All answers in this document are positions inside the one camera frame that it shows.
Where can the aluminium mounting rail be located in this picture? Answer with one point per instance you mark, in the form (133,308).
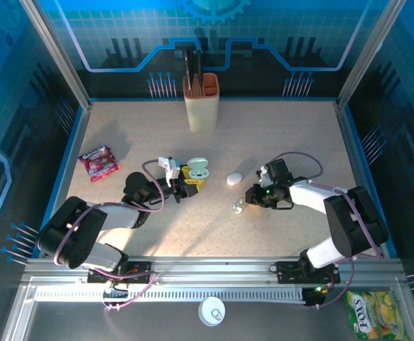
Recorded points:
(210,270)

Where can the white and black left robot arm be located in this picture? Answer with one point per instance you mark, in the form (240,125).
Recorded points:
(118,215)

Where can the white oval earbud charging case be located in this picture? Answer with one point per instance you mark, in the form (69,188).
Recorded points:
(234,178)

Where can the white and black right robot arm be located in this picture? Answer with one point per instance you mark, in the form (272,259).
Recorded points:
(309,195)

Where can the mint green earbud charging case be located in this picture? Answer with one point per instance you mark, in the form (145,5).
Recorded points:
(197,163)

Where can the beige utensil holder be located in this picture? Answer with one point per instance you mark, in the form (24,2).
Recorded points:
(203,113)

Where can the white pull-tab can lid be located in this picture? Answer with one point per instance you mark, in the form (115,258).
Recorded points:
(206,310)

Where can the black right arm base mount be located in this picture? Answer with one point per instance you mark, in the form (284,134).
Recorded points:
(288,271)

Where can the aluminium frame post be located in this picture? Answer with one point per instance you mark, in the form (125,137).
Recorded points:
(58,53)
(369,53)

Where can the purple candy bag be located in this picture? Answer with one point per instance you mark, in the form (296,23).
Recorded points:
(98,164)

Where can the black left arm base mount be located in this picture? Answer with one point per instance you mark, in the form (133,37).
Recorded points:
(139,271)

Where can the yellow green candy bag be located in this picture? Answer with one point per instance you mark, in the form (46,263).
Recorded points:
(373,312)

